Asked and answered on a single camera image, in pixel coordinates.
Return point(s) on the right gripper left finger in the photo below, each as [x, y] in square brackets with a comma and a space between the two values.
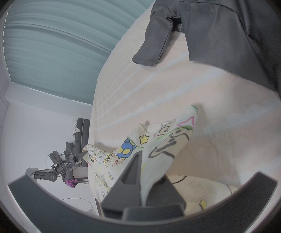
[121, 198]

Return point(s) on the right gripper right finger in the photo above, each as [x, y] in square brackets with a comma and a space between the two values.
[164, 195]

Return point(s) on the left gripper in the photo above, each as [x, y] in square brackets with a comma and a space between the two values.
[70, 161]

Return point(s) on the white printed garment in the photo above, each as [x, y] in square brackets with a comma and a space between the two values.
[160, 159]

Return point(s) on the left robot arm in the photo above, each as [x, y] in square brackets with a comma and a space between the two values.
[45, 175]

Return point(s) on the bed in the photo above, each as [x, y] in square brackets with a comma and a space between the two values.
[215, 105]

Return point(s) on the dark chest of drawers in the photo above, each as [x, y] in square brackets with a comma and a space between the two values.
[81, 135]

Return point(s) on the white cloth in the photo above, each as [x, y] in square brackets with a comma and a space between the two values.
[76, 129]

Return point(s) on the purple plastic bag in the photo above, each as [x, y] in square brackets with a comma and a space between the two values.
[71, 183]

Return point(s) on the blue-green curtain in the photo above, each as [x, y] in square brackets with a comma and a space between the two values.
[62, 45]

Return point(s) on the black garment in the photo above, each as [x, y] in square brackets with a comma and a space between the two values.
[228, 33]

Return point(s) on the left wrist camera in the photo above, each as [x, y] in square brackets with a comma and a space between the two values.
[54, 156]

